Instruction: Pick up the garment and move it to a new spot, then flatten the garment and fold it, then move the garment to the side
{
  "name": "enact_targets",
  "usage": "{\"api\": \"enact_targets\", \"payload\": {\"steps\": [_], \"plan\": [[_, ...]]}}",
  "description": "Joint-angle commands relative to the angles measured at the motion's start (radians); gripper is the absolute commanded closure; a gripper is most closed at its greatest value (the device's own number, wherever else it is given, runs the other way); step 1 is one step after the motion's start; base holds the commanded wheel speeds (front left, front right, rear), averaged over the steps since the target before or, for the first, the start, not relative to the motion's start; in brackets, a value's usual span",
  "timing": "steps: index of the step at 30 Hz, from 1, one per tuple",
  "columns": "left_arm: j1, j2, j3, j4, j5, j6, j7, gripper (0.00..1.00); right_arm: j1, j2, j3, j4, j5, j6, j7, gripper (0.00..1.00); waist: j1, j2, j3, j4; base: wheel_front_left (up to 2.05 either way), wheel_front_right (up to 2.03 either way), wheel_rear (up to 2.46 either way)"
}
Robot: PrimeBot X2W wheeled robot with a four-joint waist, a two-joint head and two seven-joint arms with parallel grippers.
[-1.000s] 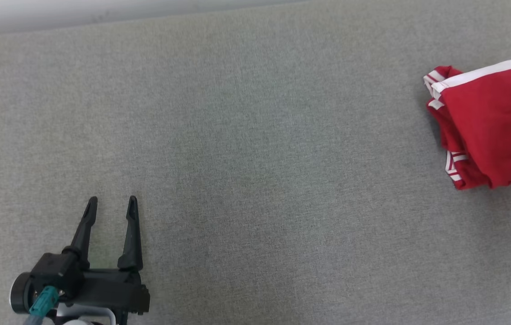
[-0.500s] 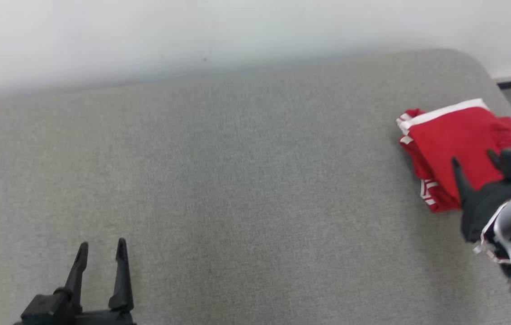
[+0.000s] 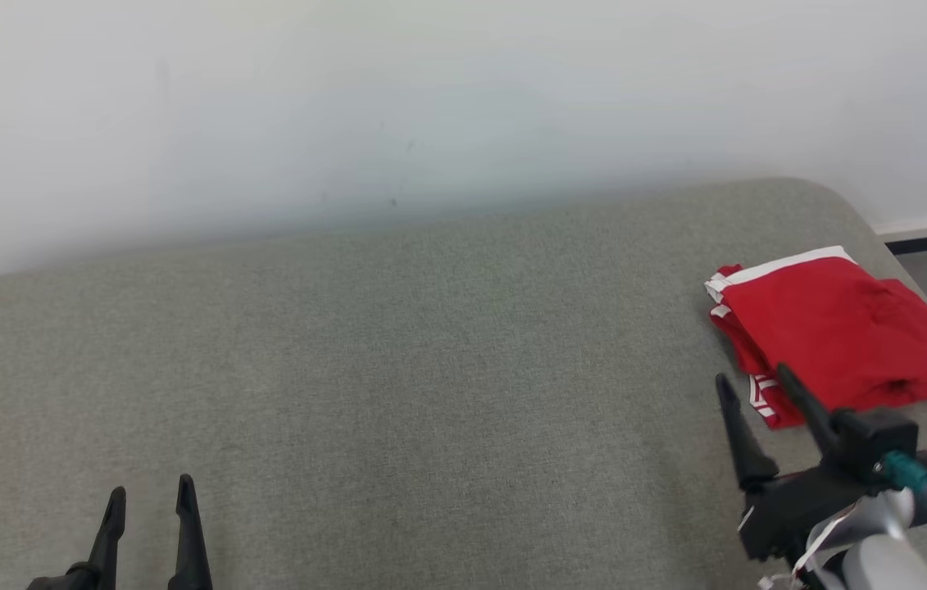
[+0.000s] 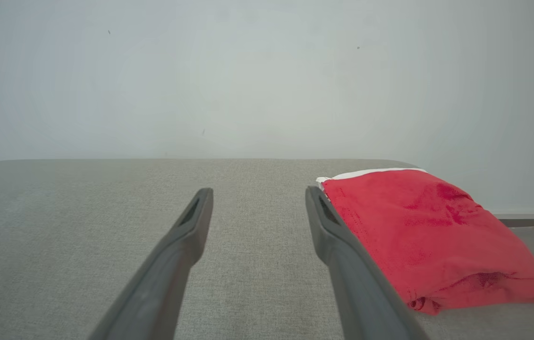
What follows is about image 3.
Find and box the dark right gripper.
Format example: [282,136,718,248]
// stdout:
[714,363,884,566]

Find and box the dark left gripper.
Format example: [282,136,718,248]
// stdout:
[26,474,215,590]

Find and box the red garment with striped trim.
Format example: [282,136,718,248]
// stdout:
[709,265,810,431]

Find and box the red garment with wide white stripe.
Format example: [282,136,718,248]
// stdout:
[705,245,927,412]

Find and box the grey fabric sofa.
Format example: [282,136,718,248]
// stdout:
[0,178,927,590]

